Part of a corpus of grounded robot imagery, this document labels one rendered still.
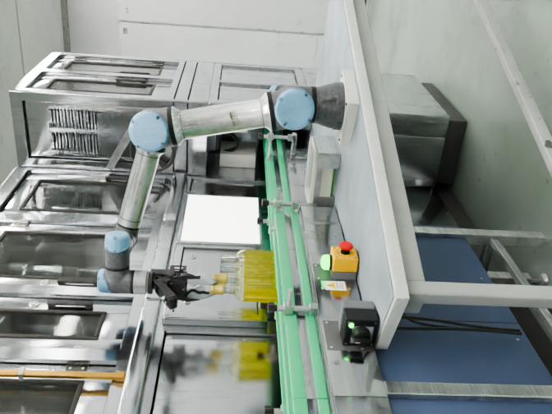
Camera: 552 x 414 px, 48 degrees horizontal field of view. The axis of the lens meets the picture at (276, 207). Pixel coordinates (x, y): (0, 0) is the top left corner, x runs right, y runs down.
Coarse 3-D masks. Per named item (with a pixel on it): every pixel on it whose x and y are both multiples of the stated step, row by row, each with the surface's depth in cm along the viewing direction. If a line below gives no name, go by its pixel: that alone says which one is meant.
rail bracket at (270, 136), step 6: (270, 132) 271; (294, 132) 274; (258, 138) 272; (270, 138) 272; (276, 138) 273; (282, 138) 273; (288, 138) 272; (294, 138) 272; (270, 144) 274; (294, 144) 273; (270, 150) 276; (294, 150) 274; (270, 156) 278; (294, 156) 276; (300, 156) 277; (306, 156) 278
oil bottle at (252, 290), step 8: (240, 280) 195; (248, 280) 195; (256, 280) 195; (264, 280) 195; (272, 280) 196; (240, 288) 192; (248, 288) 191; (256, 288) 192; (264, 288) 192; (272, 288) 192; (240, 296) 193; (248, 296) 193; (256, 296) 193; (264, 296) 193; (272, 296) 193
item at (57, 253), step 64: (0, 192) 271; (64, 192) 280; (192, 192) 285; (256, 192) 293; (0, 256) 231; (64, 256) 234; (0, 320) 199; (64, 320) 201; (128, 320) 200; (0, 384) 174; (64, 384) 176; (128, 384) 172; (192, 384) 179; (256, 384) 181
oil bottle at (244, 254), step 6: (240, 252) 209; (246, 252) 209; (252, 252) 209; (258, 252) 210; (264, 252) 210; (270, 252) 210; (240, 258) 207; (246, 258) 207; (252, 258) 207; (258, 258) 207; (264, 258) 207; (270, 258) 207
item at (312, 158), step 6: (312, 138) 223; (312, 144) 218; (312, 150) 228; (312, 156) 229; (312, 162) 230; (306, 168) 232; (312, 168) 231; (306, 174) 233; (312, 174) 215; (306, 180) 234; (312, 180) 216; (306, 186) 234; (312, 186) 217; (306, 192) 231; (312, 192) 218; (306, 198) 228; (312, 198) 220
